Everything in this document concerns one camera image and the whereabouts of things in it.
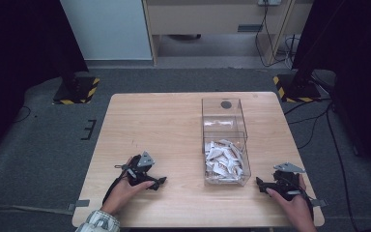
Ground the light wooden cabinet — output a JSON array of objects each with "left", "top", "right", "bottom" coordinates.
[{"left": 141, "top": 0, "right": 315, "bottom": 67}]

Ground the white power strip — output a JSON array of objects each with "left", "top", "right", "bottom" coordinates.
[{"left": 257, "top": 0, "right": 283, "bottom": 7}]

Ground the long black floor cable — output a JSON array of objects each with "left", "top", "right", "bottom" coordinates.
[{"left": 326, "top": 107, "right": 359, "bottom": 232}]

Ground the black striped stand base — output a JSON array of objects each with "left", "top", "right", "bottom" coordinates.
[
  {"left": 52, "top": 75, "right": 101, "bottom": 105},
  {"left": 272, "top": 73, "right": 323, "bottom": 103}
]

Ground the grey tape piece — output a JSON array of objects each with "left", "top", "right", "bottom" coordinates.
[
  {"left": 67, "top": 199, "right": 91, "bottom": 213},
  {"left": 310, "top": 198, "right": 329, "bottom": 208}
]

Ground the person's right hand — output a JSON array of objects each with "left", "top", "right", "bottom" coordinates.
[{"left": 265, "top": 173, "right": 319, "bottom": 232}]

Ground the clear plastic drawer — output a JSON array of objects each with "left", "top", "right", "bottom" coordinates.
[{"left": 202, "top": 130, "right": 252, "bottom": 188}]

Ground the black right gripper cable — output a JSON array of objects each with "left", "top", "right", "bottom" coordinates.
[{"left": 286, "top": 183, "right": 315, "bottom": 221}]

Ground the white panel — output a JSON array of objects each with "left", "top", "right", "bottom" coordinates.
[{"left": 59, "top": 0, "right": 153, "bottom": 62}]

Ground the person's left hand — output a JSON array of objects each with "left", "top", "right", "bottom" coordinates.
[{"left": 100, "top": 157, "right": 156, "bottom": 217}]

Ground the dark curtain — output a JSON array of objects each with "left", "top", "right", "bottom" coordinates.
[
  {"left": 0, "top": 0, "right": 90, "bottom": 168},
  {"left": 292, "top": 0, "right": 371, "bottom": 187}
]

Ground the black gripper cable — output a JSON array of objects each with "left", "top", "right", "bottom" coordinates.
[
  {"left": 286, "top": 183, "right": 315, "bottom": 221},
  {"left": 101, "top": 170, "right": 128, "bottom": 206}
]

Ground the black cable from power strip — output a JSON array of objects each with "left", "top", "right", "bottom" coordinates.
[{"left": 254, "top": 2, "right": 296, "bottom": 69}]

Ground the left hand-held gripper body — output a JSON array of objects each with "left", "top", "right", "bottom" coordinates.
[{"left": 115, "top": 151, "right": 157, "bottom": 187}]

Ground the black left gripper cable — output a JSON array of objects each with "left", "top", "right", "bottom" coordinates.
[{"left": 101, "top": 170, "right": 128, "bottom": 206}]

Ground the clear plastic drawer case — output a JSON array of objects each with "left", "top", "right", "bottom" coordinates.
[{"left": 201, "top": 97, "right": 249, "bottom": 153}]

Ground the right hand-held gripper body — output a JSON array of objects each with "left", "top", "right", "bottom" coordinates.
[{"left": 270, "top": 161, "right": 306, "bottom": 202}]

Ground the pile of white packets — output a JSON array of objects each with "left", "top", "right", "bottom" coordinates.
[{"left": 204, "top": 138, "right": 245, "bottom": 182}]

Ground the thin black floor cable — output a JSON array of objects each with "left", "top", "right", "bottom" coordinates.
[{"left": 13, "top": 105, "right": 32, "bottom": 124}]

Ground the grey floor tape strip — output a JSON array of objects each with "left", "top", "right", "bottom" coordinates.
[{"left": 0, "top": 204, "right": 75, "bottom": 217}]

